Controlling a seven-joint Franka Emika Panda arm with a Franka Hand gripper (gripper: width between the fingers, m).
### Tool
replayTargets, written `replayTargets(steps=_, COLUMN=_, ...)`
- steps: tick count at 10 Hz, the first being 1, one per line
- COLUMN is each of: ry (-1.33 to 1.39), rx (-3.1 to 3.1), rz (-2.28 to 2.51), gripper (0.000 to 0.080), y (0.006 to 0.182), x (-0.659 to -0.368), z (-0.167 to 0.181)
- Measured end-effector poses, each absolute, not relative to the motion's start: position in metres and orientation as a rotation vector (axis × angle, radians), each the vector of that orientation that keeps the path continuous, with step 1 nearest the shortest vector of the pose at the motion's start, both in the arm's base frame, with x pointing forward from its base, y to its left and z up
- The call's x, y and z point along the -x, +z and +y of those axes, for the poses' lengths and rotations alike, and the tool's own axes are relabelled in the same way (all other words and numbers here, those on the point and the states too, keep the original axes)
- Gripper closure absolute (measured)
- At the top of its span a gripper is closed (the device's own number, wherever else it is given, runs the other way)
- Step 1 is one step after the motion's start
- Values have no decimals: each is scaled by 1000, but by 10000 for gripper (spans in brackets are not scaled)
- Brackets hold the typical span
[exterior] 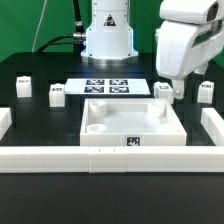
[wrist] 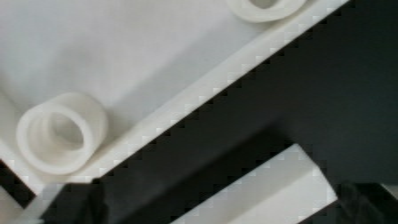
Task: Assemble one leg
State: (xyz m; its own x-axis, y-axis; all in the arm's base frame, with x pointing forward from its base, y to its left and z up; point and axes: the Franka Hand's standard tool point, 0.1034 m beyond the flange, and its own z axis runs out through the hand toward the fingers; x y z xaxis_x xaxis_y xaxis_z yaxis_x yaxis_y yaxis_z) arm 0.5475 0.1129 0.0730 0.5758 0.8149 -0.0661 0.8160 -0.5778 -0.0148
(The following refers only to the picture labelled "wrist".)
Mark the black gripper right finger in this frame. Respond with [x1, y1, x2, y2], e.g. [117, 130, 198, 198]
[335, 183, 398, 224]

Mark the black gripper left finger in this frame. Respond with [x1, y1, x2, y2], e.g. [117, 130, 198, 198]
[40, 183, 108, 224]

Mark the white square table top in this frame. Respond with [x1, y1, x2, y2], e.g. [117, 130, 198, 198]
[0, 0, 351, 208]

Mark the white U-shaped obstacle fence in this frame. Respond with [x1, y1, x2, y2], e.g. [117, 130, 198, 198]
[170, 144, 337, 224]

